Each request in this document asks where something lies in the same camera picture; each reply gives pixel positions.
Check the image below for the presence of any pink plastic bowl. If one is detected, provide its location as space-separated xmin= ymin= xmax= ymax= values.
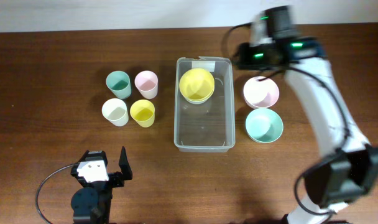
xmin=243 ymin=76 xmax=280 ymax=109

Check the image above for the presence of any white plastic cup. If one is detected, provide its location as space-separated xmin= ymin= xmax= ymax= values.
xmin=101 ymin=98 xmax=129 ymax=127

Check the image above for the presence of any yellow plastic cup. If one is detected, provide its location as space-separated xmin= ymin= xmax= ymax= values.
xmin=130 ymin=100 xmax=155 ymax=128

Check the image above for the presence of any green plastic bowl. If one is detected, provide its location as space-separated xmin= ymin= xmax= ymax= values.
xmin=245 ymin=108 xmax=284 ymax=143

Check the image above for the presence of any green plastic cup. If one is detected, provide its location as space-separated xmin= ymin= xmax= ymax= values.
xmin=106 ymin=71 xmax=132 ymax=100

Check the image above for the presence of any yellow plastic bowl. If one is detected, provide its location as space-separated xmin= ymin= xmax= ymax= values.
xmin=178 ymin=68 xmax=215 ymax=100

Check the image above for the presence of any pink plastic cup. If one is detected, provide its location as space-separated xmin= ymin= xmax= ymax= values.
xmin=134 ymin=70 xmax=159 ymax=99

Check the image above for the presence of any white plastic bowl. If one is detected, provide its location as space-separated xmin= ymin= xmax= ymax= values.
xmin=184 ymin=94 xmax=212 ymax=105

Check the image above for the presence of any clear plastic storage container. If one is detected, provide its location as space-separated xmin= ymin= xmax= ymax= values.
xmin=174 ymin=57 xmax=236 ymax=152

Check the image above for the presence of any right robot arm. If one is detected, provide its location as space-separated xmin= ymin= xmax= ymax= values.
xmin=234 ymin=6 xmax=378 ymax=223

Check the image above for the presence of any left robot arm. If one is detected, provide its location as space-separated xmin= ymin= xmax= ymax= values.
xmin=71 ymin=147 xmax=132 ymax=224

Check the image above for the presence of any right black cable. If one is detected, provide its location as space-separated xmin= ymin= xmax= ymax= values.
xmin=221 ymin=23 xmax=351 ymax=215

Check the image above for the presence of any black cable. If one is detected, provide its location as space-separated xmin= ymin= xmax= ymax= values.
xmin=35 ymin=162 xmax=79 ymax=224
xmin=221 ymin=23 xmax=351 ymax=215

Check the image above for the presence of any left black cable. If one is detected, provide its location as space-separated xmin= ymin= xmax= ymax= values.
xmin=35 ymin=162 xmax=79 ymax=224

